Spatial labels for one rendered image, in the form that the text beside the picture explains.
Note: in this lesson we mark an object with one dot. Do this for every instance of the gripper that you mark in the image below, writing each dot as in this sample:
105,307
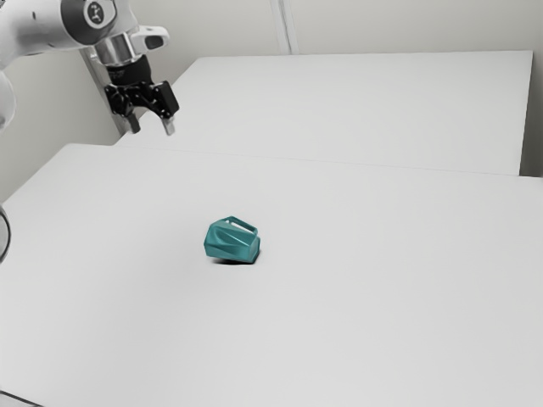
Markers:
129,75

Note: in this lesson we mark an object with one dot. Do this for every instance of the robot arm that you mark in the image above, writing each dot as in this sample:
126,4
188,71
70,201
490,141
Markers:
51,29

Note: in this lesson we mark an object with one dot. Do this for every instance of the teal faceted mug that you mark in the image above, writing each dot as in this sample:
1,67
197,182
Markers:
231,243

